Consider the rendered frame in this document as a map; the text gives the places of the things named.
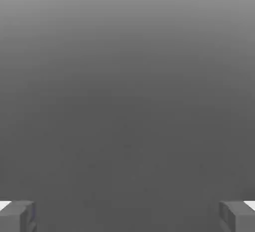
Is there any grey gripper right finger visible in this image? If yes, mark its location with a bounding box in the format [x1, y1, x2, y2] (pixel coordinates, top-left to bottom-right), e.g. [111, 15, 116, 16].
[218, 200, 255, 232]

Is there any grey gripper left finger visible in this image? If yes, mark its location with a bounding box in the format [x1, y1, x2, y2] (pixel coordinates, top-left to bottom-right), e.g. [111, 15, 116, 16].
[0, 200, 38, 232]

